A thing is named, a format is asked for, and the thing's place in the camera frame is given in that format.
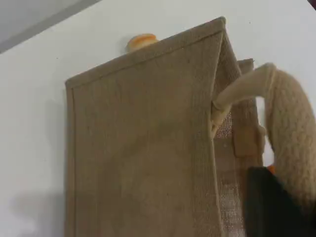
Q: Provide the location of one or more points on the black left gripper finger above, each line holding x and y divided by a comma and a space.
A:
266, 209

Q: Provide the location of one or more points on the brown burlap bag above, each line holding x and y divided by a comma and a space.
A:
143, 148

